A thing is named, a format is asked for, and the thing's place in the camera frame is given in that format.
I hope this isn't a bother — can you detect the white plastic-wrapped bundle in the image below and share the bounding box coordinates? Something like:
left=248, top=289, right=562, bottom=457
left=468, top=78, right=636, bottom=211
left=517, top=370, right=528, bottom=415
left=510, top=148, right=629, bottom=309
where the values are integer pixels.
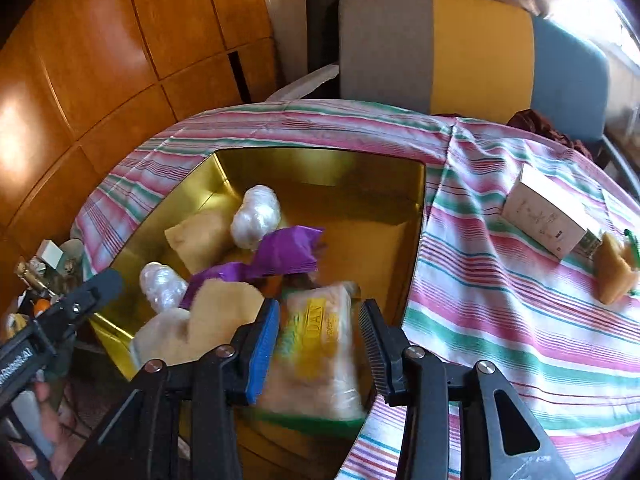
left=139, top=261, right=188, bottom=313
left=230, top=184, right=281, bottom=250
left=129, top=308, right=191, bottom=370

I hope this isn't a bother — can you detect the yellow sponge block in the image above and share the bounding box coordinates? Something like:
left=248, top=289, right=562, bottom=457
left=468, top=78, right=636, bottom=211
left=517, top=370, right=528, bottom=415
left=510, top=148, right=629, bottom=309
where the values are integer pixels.
left=164, top=209, right=234, bottom=274
left=593, top=232, right=639, bottom=306
left=186, top=278, right=264, bottom=361

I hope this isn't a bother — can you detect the yellow green snack packet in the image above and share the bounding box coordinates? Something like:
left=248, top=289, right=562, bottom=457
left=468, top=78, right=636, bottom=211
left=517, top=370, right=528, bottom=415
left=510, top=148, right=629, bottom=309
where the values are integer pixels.
left=257, top=283, right=364, bottom=425

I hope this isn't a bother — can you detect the purple snack packet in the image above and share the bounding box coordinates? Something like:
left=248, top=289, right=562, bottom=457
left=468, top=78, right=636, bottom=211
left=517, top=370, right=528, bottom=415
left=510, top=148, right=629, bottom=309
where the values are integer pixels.
left=245, top=226, right=323, bottom=281
left=179, top=261, right=252, bottom=311

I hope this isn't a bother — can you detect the white carton box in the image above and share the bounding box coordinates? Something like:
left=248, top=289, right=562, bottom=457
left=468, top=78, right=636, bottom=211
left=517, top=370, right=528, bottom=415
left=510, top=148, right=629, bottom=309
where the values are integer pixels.
left=502, top=164, right=602, bottom=260

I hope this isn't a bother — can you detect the person's left hand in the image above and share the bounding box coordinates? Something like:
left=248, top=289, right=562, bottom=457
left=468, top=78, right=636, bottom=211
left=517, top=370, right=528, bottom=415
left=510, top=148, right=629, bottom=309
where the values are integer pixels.
left=12, top=382, right=82, bottom=479

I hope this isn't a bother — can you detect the striped bedsheet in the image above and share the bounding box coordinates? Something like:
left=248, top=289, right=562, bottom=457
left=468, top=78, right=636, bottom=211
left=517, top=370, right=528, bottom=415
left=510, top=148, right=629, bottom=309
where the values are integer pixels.
left=72, top=100, right=639, bottom=479

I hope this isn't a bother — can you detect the wooden wardrobe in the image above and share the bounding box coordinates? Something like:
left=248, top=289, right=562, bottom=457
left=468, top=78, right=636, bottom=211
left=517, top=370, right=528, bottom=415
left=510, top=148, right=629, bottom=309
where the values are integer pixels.
left=1, top=0, right=279, bottom=304

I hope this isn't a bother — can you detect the gold tin box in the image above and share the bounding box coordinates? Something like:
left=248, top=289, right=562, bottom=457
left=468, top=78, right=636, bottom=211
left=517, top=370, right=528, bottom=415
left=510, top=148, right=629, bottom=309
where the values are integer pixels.
left=92, top=148, right=426, bottom=479

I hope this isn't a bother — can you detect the dark red cloth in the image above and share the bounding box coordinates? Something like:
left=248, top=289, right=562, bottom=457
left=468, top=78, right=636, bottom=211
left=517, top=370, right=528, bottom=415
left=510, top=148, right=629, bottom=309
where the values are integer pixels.
left=506, top=108, right=593, bottom=160

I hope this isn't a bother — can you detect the tricolour armchair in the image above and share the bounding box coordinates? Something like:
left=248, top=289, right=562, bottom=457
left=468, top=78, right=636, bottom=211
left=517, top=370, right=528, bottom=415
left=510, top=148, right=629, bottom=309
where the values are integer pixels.
left=264, top=0, right=640, bottom=196

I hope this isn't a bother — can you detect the black rolled mat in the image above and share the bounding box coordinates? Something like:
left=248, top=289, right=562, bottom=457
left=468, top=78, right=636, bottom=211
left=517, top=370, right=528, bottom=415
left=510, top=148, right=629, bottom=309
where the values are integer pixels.
left=305, top=0, right=340, bottom=73

